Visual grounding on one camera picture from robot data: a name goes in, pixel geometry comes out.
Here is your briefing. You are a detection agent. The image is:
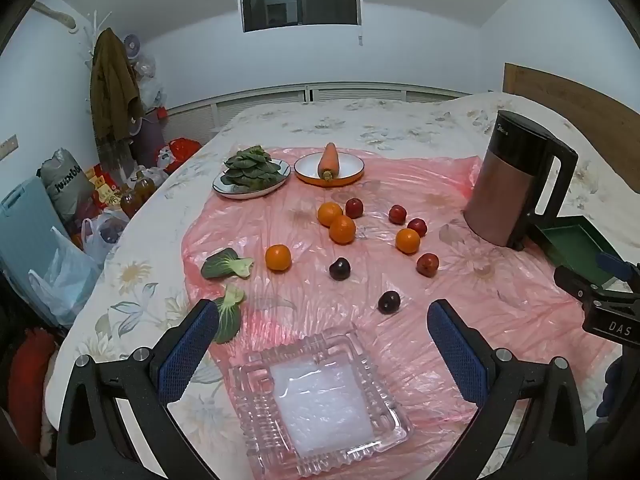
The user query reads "white plastic bag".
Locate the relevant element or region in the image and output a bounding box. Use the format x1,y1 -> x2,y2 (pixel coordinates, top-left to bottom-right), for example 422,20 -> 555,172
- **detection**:
80,210 -> 131,266

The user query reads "translucent plastic bag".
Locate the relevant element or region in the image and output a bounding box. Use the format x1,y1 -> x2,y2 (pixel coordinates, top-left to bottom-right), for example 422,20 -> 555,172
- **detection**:
27,227 -> 103,328

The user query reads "bok choy leaf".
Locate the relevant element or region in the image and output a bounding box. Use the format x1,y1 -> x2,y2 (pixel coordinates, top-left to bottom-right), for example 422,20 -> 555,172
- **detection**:
214,284 -> 246,345
200,247 -> 255,281

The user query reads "clear plastic bag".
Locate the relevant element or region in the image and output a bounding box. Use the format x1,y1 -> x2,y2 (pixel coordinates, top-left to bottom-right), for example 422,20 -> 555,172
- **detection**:
134,50 -> 163,106

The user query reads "grey printed bag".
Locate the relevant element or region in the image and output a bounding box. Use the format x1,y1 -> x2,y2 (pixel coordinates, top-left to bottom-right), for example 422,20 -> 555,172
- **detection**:
40,147 -> 96,221

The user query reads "purple storage bin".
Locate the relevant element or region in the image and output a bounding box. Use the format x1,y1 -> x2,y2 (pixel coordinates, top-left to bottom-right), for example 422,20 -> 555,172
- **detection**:
131,110 -> 166,166

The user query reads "white oval plate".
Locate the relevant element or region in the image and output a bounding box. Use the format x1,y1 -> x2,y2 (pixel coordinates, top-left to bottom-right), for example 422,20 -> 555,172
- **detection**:
212,159 -> 291,200

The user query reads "red cloth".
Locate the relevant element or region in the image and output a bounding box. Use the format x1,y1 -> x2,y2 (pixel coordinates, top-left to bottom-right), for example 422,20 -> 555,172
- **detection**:
7,327 -> 58,411

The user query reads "white coat rack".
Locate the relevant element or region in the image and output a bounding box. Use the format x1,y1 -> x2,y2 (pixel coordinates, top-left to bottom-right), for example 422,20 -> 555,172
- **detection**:
77,10 -> 113,116

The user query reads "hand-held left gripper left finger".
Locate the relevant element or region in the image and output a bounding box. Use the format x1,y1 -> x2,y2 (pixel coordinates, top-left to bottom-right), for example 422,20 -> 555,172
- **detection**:
56,299 -> 221,480

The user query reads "wooden headboard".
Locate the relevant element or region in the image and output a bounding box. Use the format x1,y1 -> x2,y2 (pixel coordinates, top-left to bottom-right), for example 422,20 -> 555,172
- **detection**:
502,62 -> 640,143

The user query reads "red yellow carton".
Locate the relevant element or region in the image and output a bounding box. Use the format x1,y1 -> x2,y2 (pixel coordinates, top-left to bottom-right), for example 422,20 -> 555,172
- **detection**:
82,162 -> 123,211

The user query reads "person's right hand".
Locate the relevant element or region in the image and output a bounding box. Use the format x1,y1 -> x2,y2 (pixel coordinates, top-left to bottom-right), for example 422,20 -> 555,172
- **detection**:
604,359 -> 626,417

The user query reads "clear glass tray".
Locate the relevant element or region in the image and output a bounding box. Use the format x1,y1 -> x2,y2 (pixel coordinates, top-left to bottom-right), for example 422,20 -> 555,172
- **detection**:
228,327 -> 414,478

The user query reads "carrot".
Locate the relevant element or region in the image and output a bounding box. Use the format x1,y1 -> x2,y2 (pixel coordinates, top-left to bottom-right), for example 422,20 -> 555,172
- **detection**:
318,142 -> 341,182

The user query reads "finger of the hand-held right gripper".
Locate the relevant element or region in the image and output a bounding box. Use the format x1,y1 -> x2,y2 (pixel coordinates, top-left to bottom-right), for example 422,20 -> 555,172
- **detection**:
553,265 -> 640,313
596,252 -> 640,293

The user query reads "orange rimmed plate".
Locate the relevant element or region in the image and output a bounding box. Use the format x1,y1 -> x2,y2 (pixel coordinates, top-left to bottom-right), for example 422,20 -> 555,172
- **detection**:
293,152 -> 365,188

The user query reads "green rectangular tray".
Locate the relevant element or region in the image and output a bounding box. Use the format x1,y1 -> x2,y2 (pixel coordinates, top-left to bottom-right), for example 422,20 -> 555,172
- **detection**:
530,215 -> 640,293

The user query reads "red printed bag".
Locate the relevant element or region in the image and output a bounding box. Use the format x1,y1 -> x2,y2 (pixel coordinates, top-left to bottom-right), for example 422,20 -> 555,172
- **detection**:
157,139 -> 203,175

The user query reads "olive brown coat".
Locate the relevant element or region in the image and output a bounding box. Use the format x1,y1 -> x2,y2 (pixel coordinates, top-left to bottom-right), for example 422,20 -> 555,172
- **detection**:
90,28 -> 142,161

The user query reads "copper black electric kettle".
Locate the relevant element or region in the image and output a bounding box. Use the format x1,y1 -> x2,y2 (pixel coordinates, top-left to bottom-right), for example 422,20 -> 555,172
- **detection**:
462,109 -> 579,252

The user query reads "beige curved pipe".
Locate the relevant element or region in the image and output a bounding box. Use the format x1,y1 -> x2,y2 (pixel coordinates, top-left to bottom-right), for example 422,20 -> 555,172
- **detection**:
32,2 -> 81,33

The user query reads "pile of green leaves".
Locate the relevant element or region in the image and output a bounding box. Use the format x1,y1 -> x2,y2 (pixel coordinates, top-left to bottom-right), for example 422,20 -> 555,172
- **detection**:
221,145 -> 283,193

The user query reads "pink plastic sheet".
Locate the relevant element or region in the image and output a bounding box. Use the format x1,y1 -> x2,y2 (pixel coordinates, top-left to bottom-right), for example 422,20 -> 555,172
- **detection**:
180,146 -> 621,480

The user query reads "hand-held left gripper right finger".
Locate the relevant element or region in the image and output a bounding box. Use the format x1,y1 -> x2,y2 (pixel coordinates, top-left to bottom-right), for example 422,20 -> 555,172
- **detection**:
426,299 -> 588,480

